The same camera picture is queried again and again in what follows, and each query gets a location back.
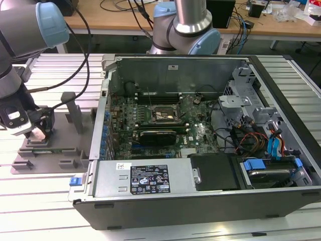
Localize silver CPU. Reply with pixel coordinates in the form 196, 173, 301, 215
29, 127, 47, 141

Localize metal socket cover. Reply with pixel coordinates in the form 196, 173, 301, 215
175, 96, 193, 120

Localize CPU socket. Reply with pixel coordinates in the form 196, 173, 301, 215
149, 104, 180, 122

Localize grey parts rack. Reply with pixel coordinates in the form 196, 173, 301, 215
10, 91, 98, 174

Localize green RAM stick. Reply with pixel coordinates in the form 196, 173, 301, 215
32, 149, 65, 154

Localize silver power supply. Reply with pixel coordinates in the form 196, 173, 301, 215
92, 159, 196, 199

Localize black graphics card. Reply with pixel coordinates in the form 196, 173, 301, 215
138, 129, 178, 147

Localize RAM slot with white latches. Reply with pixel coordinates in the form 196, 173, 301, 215
134, 122, 189, 127
134, 91, 182, 96
134, 97, 183, 101
135, 127, 190, 133

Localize wide black device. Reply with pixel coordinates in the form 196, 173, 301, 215
60, 0, 79, 17

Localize wooden desk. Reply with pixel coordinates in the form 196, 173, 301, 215
54, 0, 321, 55

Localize silver finned heatsink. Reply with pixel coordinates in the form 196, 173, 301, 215
181, 148, 199, 158

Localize green motherboard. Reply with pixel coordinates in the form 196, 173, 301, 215
109, 94, 221, 160

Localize open black PC case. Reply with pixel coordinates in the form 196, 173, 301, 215
68, 54, 321, 230

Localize black plastic shroud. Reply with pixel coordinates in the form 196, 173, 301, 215
188, 153, 243, 191

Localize tall black box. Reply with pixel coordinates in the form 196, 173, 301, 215
207, 0, 236, 29

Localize hard disk in blue carrier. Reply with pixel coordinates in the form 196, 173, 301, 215
240, 157, 304, 189

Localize small black cube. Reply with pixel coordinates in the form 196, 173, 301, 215
247, 3, 264, 18

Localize clear plastic bags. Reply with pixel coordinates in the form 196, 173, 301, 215
274, 4, 305, 23

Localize white red carton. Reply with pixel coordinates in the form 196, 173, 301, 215
304, 0, 321, 26

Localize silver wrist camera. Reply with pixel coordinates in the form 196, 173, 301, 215
0, 105, 33, 136

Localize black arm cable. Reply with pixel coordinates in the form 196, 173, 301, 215
25, 0, 91, 111

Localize black wire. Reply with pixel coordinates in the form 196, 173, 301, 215
209, 85, 234, 151

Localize metal disk bay bracket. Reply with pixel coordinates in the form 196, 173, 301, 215
217, 94, 252, 113

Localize coloured power wire bundle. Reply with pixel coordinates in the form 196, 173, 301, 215
229, 116, 270, 155

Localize blue flat wire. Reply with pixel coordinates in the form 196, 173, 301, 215
272, 128, 283, 161
266, 137, 276, 159

